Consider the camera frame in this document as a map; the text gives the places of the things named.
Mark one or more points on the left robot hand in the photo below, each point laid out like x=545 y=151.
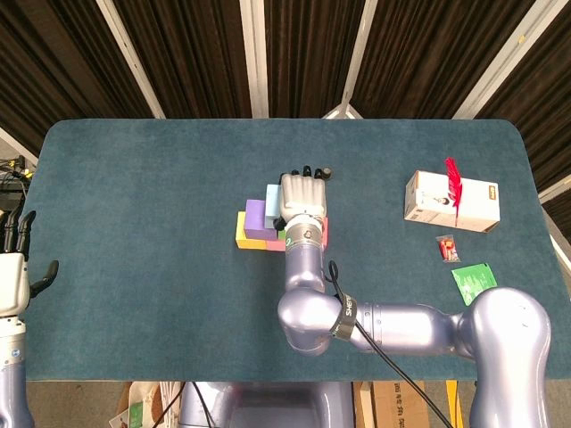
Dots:
x=11 y=285

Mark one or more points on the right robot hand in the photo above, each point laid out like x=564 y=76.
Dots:
x=303 y=194

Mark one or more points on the light blue foam cube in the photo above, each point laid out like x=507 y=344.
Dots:
x=272 y=200

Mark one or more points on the red foam cube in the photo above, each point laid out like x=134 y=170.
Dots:
x=325 y=232

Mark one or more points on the purple foam cube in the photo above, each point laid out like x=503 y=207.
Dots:
x=255 y=214

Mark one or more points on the yellow foam cube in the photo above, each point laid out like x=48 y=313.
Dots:
x=250 y=244

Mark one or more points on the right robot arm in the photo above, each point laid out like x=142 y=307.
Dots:
x=401 y=327

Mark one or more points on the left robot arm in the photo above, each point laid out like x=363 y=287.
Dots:
x=11 y=379

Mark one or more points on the small black cap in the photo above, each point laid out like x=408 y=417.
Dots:
x=328 y=173

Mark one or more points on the pink foam cube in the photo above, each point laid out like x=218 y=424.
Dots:
x=275 y=246

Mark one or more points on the black device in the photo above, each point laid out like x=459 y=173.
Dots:
x=11 y=201

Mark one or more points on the teal felt table cover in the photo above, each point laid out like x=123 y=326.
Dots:
x=134 y=200

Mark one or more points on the small red packet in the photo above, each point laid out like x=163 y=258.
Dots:
x=448 y=249

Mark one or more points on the dark brown curtain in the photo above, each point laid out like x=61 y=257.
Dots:
x=196 y=58

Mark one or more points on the white printed cardboard box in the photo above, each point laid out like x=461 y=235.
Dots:
x=477 y=209

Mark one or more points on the printed paper bag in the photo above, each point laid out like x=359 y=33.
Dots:
x=147 y=405

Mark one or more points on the green packet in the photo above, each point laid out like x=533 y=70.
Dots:
x=470 y=278

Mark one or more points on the blue-grey robot torso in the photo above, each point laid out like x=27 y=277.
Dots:
x=267 y=405

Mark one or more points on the wooden plank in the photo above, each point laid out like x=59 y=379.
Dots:
x=363 y=408

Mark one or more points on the brown cardboard box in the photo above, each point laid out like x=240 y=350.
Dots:
x=399 y=405

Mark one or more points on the yellow strip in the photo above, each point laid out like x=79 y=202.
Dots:
x=452 y=405

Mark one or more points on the white frame beam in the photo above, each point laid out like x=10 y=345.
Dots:
x=557 y=191
x=13 y=145

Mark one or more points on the white frame post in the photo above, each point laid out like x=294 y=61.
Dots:
x=504 y=58
x=358 y=53
x=129 y=58
x=254 y=58

